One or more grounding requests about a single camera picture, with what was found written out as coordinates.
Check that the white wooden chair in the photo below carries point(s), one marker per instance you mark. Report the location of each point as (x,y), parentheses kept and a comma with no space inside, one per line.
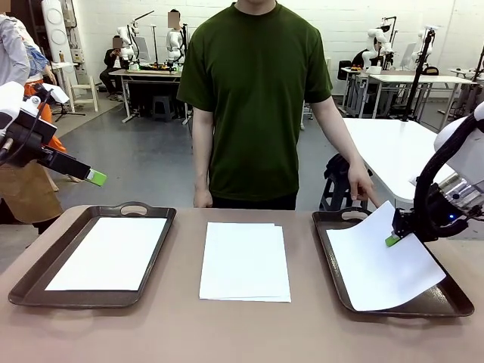
(85,94)

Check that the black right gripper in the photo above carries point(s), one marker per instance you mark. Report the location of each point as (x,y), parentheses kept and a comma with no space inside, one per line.
(404,223)

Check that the black jacket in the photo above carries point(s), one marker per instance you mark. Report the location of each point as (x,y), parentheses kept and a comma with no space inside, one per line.
(338,166)

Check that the black camera stand pole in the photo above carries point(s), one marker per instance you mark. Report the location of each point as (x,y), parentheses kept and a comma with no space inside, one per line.
(417,75)

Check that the person's right hand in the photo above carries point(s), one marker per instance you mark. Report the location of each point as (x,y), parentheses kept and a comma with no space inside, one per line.
(204,196)

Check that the white background desk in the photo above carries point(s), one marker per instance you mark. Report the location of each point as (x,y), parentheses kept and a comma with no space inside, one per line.
(353,73)
(435,79)

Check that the standing background person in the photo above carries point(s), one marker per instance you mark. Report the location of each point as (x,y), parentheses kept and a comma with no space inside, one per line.
(174,20)

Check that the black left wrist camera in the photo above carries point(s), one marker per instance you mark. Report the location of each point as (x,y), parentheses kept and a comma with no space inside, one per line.
(34,126)

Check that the black step stool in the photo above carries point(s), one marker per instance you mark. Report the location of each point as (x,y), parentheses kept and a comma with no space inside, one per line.
(338,193)

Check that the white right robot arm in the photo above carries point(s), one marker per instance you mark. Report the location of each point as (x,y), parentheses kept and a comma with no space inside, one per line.
(465,143)

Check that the person's left forearm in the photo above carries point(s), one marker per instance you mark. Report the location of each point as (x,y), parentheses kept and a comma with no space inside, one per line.
(344,147)

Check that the seated person in black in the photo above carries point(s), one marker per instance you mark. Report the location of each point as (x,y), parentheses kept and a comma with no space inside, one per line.
(359,58)
(113,60)

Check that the background computer monitor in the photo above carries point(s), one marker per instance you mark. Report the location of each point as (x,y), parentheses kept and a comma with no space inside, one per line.
(141,49)
(408,54)

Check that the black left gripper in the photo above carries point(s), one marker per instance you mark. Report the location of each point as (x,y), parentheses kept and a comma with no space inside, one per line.
(22,151)

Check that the person's black trousers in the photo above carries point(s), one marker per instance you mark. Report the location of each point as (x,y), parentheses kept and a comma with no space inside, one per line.
(257,204)

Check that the dark brown plastic tray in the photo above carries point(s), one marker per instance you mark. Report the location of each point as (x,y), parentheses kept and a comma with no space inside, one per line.
(450,300)
(155,264)

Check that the white A4 paper stack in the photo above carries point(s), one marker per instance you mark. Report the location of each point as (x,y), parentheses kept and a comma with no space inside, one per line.
(246,261)

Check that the grey background work table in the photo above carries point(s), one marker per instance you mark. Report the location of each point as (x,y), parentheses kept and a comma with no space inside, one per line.
(151,73)

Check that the bystander in orange trousers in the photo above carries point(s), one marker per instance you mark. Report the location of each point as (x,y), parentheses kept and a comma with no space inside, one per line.
(34,60)

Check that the bystander grey shirt brown trousers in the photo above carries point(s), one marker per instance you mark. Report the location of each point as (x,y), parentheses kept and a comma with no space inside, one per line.
(22,189)

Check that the person in green shirt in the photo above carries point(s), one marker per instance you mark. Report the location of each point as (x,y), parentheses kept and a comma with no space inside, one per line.
(257,113)

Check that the grey plastic stool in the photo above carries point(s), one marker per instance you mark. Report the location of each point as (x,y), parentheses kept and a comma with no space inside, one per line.
(162,106)

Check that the person's left hand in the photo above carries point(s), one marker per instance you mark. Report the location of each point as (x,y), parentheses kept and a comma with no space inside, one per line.
(361,181)

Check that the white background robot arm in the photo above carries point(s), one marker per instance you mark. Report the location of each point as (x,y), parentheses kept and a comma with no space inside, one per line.
(125,41)
(174,43)
(374,41)
(421,38)

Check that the person's right forearm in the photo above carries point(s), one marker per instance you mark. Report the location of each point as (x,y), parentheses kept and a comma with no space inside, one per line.
(202,162)

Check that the white A4 paper sheet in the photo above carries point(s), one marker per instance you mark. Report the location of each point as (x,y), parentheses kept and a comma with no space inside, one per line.
(370,264)
(106,253)

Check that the white standing air conditioner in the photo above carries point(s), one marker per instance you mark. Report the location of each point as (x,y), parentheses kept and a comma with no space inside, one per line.
(56,34)

